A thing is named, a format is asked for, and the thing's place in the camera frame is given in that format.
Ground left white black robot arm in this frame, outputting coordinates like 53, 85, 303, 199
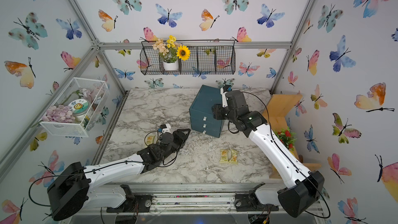
47, 129, 191, 221

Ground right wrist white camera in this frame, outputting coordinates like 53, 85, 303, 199
220, 85, 232, 108

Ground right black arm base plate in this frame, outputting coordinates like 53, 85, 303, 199
234, 183, 279, 212

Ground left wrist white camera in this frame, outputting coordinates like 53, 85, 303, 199
158, 123, 171, 134

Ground red flower green plant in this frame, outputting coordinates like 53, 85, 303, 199
276, 128, 296, 151

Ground white mesh wall basket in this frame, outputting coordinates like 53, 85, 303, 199
38, 77, 109, 138

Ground pink artificial flower bunch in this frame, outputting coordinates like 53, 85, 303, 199
41, 105, 76, 123

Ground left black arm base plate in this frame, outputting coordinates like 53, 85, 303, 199
106, 185, 153, 213

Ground white pot yellow flowers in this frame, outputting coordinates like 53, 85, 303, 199
152, 35, 191, 72

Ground wrist white camera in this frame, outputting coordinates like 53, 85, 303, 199
158, 123, 171, 134
220, 85, 232, 108

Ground black wire wall basket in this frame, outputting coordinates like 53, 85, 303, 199
137, 39, 236, 77

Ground yellow cookie packet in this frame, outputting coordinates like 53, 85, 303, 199
145, 134, 157, 146
229, 149, 238, 164
220, 149, 229, 163

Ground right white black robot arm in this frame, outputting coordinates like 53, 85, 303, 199
212, 86, 324, 218

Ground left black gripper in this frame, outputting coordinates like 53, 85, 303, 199
159, 128, 190, 162

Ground dark teal drawer cabinet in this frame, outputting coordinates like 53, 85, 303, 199
189, 85, 224, 138

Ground round green label tin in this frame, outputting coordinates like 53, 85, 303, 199
68, 99, 90, 115

